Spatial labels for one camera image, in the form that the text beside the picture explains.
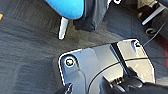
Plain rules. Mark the round silver base bolt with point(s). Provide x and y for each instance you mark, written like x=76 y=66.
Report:
x=136 y=43
x=69 y=61

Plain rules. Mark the blue sofa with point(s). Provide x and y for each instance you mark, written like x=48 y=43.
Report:
x=65 y=7

